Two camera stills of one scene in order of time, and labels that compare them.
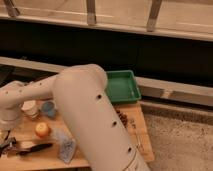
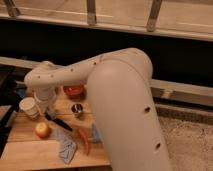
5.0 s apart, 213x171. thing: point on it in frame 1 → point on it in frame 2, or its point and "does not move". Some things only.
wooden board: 45,141 does not move
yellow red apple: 42,129 does not move
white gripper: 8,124 → 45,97
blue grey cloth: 66,145 does not move
